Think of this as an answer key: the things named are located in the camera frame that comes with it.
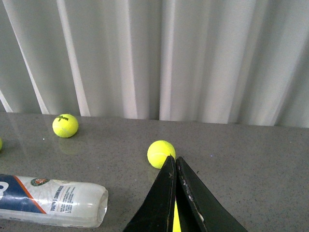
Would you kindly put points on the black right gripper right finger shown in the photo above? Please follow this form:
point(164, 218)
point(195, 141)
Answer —
point(198, 209)

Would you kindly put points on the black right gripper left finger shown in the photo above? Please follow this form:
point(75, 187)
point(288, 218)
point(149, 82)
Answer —
point(156, 214)

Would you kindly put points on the white blue tennis ball can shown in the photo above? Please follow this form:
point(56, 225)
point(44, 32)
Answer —
point(52, 202)

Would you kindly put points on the Roland Garros yellow tennis ball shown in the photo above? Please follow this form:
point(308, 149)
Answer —
point(176, 221)

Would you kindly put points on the plain yellow tennis ball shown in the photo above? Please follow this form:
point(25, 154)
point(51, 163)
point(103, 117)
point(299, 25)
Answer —
point(158, 151)

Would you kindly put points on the Wilson yellow tennis ball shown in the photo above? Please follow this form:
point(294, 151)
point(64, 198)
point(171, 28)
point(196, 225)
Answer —
point(65, 125)

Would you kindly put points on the white pleated curtain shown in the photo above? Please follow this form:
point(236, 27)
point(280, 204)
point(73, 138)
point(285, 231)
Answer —
point(215, 61)

